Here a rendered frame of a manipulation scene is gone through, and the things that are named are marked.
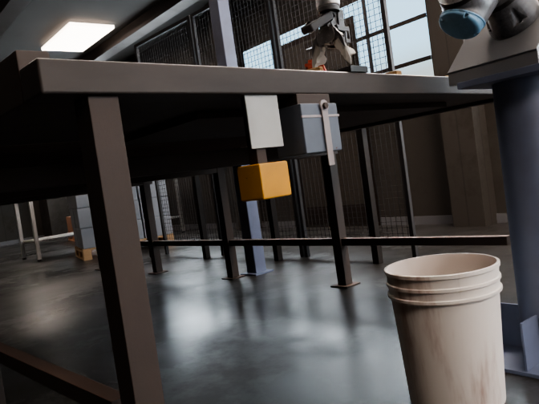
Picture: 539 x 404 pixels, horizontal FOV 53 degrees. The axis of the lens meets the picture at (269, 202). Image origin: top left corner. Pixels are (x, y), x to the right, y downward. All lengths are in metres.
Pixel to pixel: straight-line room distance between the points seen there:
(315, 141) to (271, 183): 0.18
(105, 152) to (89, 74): 0.14
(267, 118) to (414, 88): 0.63
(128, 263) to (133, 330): 0.12
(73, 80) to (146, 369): 0.53
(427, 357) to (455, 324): 0.12
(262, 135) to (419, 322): 0.62
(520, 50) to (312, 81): 0.63
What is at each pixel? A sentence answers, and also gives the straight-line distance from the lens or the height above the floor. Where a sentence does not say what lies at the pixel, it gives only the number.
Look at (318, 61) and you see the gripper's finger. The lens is 1.82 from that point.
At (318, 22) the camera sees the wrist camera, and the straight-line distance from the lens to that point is 1.76.
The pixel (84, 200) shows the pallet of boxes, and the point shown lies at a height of 0.68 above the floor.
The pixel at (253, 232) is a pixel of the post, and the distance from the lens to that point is 3.78.
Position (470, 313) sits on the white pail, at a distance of 1.45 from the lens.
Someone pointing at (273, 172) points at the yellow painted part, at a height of 0.68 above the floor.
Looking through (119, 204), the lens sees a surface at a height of 0.66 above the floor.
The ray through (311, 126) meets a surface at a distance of 1.32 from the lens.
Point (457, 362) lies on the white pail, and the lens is 1.48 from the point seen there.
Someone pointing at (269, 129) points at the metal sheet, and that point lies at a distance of 1.26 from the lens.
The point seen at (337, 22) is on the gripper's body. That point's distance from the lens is 1.84.
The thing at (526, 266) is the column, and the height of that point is 0.30.
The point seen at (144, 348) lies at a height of 0.39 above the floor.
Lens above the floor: 0.67
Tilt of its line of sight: 3 degrees down
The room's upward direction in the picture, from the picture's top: 8 degrees counter-clockwise
